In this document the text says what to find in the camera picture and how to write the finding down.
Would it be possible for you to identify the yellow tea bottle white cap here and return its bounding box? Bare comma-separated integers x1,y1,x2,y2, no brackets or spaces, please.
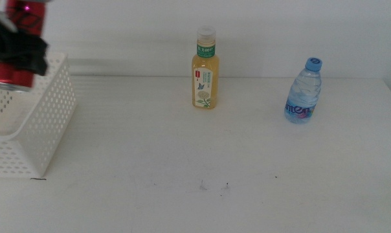
191,25,221,110

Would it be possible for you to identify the white perforated plastic basket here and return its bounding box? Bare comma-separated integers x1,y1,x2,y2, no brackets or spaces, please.
0,51,77,178

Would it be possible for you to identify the clear water bottle blue cap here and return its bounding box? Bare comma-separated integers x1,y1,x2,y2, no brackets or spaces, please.
283,57,323,125

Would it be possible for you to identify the red cola can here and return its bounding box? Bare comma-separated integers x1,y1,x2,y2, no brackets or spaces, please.
0,0,48,94

